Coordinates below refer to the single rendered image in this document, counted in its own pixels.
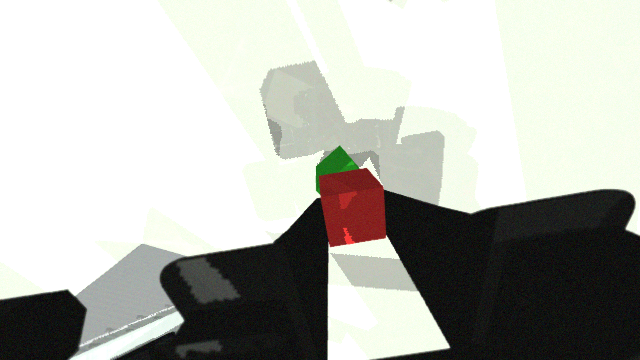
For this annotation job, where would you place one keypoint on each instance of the red block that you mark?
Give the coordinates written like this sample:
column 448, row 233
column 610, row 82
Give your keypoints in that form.
column 353, row 207

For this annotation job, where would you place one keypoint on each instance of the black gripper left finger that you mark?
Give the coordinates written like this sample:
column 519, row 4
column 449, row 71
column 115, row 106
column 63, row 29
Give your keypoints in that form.
column 294, row 268

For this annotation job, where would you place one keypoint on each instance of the green block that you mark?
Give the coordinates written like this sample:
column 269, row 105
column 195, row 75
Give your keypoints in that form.
column 340, row 164
column 329, row 159

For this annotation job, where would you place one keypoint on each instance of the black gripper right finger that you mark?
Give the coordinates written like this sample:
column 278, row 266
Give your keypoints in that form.
column 455, row 258

